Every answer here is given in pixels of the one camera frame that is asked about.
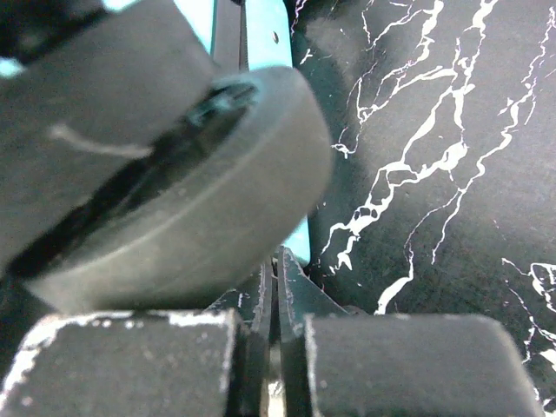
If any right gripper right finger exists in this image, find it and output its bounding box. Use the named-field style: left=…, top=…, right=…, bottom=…
left=277, top=248, right=543, bottom=416

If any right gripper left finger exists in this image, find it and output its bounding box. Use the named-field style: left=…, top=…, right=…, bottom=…
left=1, top=262, right=273, bottom=416

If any pink and teal kids suitcase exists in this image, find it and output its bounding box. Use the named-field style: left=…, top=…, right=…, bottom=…
left=1, top=1, right=332, bottom=313

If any black marble pattern mat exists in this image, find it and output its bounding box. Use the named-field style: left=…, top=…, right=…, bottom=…
left=288, top=1, right=555, bottom=416

